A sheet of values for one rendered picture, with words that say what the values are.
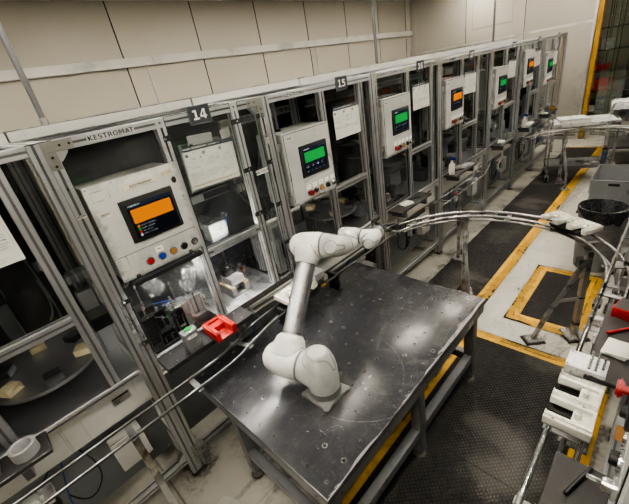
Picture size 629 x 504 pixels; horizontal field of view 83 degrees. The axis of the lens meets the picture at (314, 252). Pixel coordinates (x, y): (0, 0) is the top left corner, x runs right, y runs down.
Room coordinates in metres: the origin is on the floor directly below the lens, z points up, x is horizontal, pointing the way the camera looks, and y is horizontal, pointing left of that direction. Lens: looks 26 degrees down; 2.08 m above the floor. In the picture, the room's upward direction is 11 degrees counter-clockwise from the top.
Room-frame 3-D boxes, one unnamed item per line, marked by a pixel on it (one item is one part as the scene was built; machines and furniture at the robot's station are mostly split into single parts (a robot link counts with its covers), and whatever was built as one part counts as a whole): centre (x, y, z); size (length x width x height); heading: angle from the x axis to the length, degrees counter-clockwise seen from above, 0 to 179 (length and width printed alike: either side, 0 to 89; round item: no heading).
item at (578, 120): (5.13, -4.22, 0.48); 0.88 x 0.56 x 0.96; 60
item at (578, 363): (0.96, -0.97, 0.92); 0.13 x 0.10 x 0.09; 42
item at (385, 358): (1.66, -0.09, 0.66); 1.50 x 1.06 x 0.04; 132
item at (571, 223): (2.20, -1.83, 0.84); 0.37 x 0.14 x 0.10; 10
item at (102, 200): (1.71, 0.82, 1.60); 0.42 x 0.29 x 0.46; 132
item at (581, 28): (8.68, -4.65, 1.65); 3.78 x 0.08 x 3.30; 42
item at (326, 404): (1.28, 0.05, 0.71); 0.22 x 0.18 x 0.06; 132
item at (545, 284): (2.45, -2.04, 0.01); 1.00 x 0.55 x 0.01; 132
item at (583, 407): (0.88, -0.88, 0.84); 0.37 x 0.14 x 0.10; 132
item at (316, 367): (1.27, 0.08, 0.85); 0.18 x 0.16 x 0.22; 59
